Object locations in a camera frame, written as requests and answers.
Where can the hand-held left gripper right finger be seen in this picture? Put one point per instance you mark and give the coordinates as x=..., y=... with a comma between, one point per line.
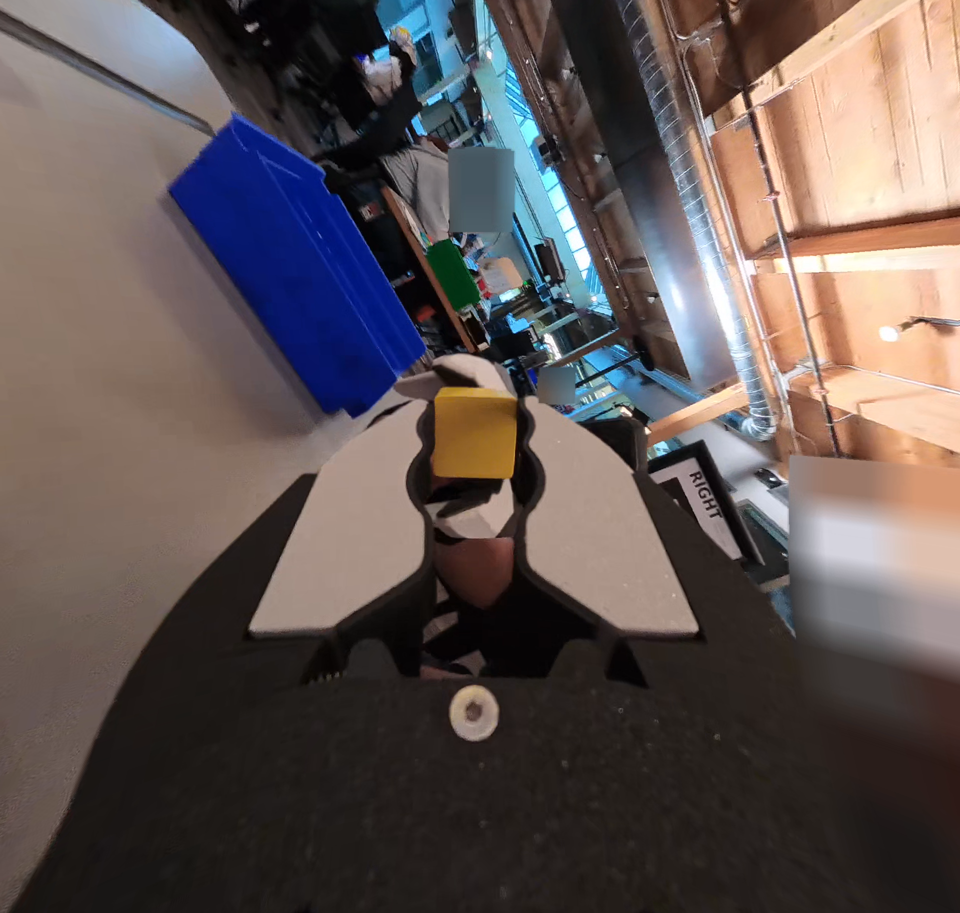
x=612, y=541

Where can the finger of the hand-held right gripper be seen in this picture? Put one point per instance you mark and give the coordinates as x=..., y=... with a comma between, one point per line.
x=435, y=381
x=462, y=520

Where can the blue plastic bin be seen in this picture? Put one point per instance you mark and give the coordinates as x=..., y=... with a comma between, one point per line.
x=300, y=268

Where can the printed marker board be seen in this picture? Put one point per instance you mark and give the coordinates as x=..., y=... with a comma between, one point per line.
x=713, y=501

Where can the wooden table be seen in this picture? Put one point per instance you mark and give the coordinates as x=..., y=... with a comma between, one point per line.
x=428, y=253

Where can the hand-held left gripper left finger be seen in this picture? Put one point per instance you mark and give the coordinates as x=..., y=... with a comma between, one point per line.
x=342, y=541

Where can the yellow wooden cube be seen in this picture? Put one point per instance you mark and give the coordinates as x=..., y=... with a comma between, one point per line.
x=476, y=433

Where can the green box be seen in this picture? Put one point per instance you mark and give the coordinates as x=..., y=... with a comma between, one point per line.
x=453, y=276

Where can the silver ventilation duct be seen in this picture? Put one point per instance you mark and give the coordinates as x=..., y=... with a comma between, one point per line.
x=675, y=178

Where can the person's right hand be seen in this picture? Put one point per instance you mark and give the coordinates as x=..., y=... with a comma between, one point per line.
x=483, y=568

